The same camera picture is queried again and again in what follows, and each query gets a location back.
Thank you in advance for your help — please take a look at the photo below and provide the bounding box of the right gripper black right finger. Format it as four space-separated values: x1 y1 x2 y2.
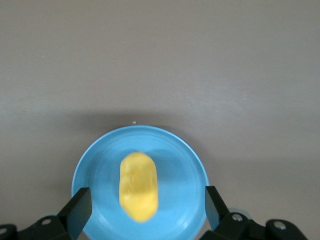
199 185 268 240

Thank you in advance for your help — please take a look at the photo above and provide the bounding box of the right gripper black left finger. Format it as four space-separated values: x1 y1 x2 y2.
18 186 93 240

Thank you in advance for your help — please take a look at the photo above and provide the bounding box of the yellow potato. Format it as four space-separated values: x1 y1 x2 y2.
118 151 160 223

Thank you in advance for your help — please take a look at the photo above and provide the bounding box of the light blue round plate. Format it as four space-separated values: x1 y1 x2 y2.
71 125 210 240

